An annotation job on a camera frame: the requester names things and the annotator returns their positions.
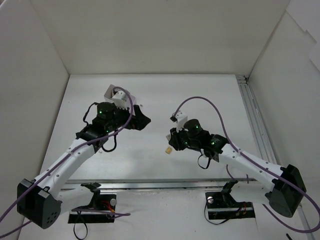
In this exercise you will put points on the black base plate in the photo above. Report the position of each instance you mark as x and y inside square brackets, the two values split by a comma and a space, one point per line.
[100, 213]
[220, 209]

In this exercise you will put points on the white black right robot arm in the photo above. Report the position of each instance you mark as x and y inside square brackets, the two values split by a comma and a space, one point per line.
[285, 186]

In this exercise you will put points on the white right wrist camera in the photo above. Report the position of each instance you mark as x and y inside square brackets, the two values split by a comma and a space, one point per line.
[180, 118]

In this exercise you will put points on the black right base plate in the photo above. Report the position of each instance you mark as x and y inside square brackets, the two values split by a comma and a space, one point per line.
[220, 209]

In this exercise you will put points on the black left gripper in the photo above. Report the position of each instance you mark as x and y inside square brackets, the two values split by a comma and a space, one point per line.
[135, 118]

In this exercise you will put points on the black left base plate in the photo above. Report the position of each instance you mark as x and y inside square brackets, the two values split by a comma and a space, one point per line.
[100, 213]

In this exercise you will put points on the white divided organizer box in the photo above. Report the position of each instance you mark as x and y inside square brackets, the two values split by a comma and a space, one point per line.
[111, 91]

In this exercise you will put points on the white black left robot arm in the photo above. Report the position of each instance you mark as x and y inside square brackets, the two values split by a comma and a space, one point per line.
[41, 199]

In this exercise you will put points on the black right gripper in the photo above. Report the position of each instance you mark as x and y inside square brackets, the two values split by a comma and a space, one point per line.
[175, 141]

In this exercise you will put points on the yellow eraser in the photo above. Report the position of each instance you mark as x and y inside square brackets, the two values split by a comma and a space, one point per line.
[168, 150]

